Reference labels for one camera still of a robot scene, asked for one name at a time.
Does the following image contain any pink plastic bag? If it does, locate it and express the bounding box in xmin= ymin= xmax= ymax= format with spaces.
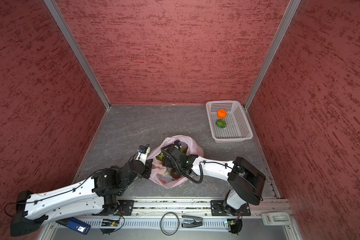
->
xmin=147 ymin=135 xmax=204 ymax=189

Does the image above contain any white plastic basket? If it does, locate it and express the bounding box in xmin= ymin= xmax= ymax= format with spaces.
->
xmin=206 ymin=100 xmax=254 ymax=143

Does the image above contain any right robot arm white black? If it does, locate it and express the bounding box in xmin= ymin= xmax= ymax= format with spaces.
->
xmin=161 ymin=144 xmax=266 ymax=216

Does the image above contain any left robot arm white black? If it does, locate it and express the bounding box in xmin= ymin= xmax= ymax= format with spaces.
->
xmin=10 ymin=159 xmax=153 ymax=237

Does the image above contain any small green fruit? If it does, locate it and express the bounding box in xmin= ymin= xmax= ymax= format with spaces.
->
xmin=156 ymin=153 xmax=164 ymax=162

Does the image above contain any green lime fruit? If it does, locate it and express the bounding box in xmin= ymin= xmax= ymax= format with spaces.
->
xmin=216 ymin=119 xmax=227 ymax=129

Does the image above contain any orange fruit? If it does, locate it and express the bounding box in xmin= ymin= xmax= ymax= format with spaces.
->
xmin=217 ymin=109 xmax=227 ymax=119

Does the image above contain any dark purple mangosteen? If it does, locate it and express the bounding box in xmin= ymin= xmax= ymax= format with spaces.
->
xmin=170 ymin=169 xmax=183 ymax=181

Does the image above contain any left circuit board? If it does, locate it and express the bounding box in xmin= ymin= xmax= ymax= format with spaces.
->
xmin=101 ymin=219 xmax=120 ymax=228

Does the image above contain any circuit board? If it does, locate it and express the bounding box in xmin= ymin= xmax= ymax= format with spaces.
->
xmin=101 ymin=219 xmax=120 ymax=228
xmin=227 ymin=219 xmax=243 ymax=235

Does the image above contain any black grey stapler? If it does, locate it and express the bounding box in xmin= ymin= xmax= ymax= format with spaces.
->
xmin=182 ymin=215 xmax=203 ymax=228

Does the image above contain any blue black device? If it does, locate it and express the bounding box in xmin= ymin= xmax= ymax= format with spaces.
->
xmin=56 ymin=217 xmax=91 ymax=235

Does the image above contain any right circuit board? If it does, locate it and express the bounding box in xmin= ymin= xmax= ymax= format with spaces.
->
xmin=227 ymin=219 xmax=243 ymax=235

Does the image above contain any white plastic holder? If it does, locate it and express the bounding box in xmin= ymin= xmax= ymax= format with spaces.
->
xmin=261 ymin=212 xmax=292 ymax=226

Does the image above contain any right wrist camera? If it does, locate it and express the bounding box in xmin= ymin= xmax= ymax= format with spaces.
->
xmin=174 ymin=140 xmax=182 ymax=150

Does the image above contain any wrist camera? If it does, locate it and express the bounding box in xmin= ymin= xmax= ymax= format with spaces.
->
xmin=136 ymin=144 xmax=151 ymax=165
xmin=174 ymin=140 xmax=182 ymax=150

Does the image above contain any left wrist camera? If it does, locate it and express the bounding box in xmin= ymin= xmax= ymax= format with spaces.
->
xmin=136 ymin=144 xmax=151 ymax=165

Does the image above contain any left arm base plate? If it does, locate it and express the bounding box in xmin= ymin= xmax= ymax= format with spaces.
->
xmin=100 ymin=200 xmax=135 ymax=216

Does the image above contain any black ring cable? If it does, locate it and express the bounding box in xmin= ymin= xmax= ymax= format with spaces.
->
xmin=159 ymin=211 xmax=180 ymax=236

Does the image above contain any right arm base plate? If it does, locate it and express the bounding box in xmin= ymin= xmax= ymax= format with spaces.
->
xmin=210 ymin=200 xmax=251 ymax=217

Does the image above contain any aluminium front rail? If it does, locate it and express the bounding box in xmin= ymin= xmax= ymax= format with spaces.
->
xmin=37 ymin=196 xmax=304 ymax=240

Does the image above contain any left aluminium corner post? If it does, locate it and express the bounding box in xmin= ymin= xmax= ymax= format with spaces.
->
xmin=44 ymin=0 xmax=112 ymax=111

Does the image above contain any aluminium corner post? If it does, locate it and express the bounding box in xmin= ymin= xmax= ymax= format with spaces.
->
xmin=44 ymin=0 xmax=112 ymax=111
xmin=244 ymin=0 xmax=301 ymax=112

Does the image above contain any right aluminium corner post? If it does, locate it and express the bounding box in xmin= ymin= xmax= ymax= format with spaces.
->
xmin=244 ymin=0 xmax=301 ymax=112

